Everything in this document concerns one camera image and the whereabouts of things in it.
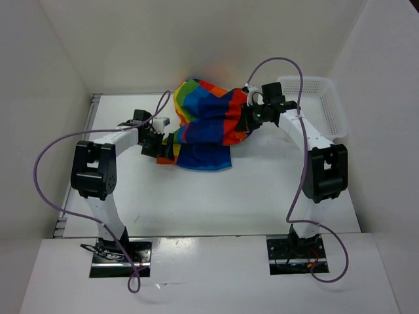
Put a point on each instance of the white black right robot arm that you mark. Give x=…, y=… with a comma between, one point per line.
x=325, y=165

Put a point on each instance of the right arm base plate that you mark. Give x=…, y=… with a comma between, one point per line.
x=283, y=260

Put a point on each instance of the rainbow striped shorts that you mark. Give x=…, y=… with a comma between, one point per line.
x=208, y=118

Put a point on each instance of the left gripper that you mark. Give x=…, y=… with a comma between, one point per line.
x=165, y=151

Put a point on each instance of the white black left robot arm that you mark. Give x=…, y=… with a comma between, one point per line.
x=94, y=175

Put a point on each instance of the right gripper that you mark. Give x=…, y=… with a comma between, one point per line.
x=247, y=108

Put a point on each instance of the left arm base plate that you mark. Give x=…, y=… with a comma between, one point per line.
x=112, y=263

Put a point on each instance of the white plastic basket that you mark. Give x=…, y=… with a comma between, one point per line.
x=320, y=103

